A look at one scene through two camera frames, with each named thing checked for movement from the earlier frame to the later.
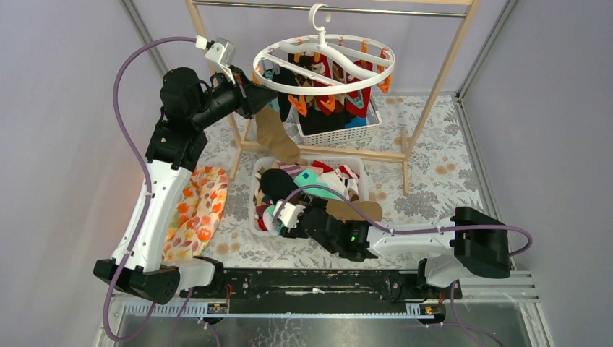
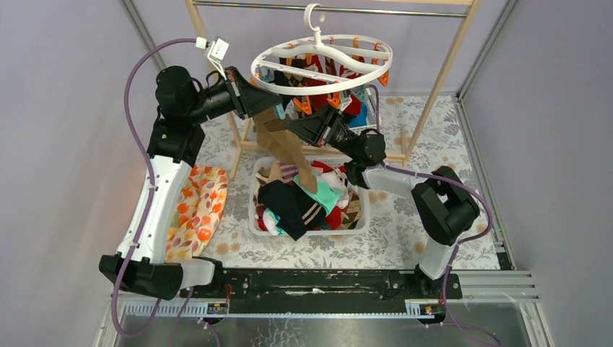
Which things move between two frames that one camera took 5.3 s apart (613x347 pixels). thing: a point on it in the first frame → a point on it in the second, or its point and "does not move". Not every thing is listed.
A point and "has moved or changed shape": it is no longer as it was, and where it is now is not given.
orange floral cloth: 196,214 does not move
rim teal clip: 269,74 → 280,111
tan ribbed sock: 274,136 does not move
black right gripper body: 301,221 → 328,131
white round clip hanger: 322,63 does not move
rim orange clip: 300,105 has moved or changed shape
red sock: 367,66 → 319,100
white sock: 332,179 does not move
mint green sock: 309,176 does not move
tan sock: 343,210 → 290,146
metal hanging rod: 337,9 does not move
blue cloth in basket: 356,121 does not move
